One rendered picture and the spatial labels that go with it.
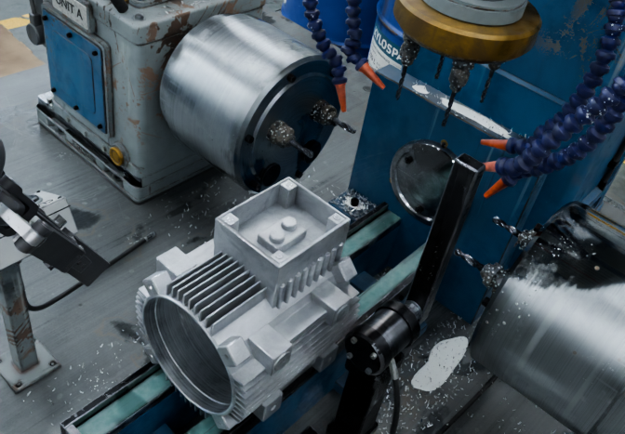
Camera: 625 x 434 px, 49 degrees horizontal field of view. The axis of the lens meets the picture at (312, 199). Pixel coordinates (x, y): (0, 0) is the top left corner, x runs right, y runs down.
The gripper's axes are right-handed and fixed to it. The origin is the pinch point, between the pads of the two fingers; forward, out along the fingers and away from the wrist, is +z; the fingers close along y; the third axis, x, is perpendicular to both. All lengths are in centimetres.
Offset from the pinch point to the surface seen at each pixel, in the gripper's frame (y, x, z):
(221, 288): -6.9, -7.2, 12.4
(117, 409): -1.6, 11.1, 23.9
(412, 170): -2, -42, 42
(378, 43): 86, -118, 148
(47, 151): 61, -6, 48
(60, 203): 18.1, -1.9, 13.6
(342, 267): -12.1, -18.7, 21.3
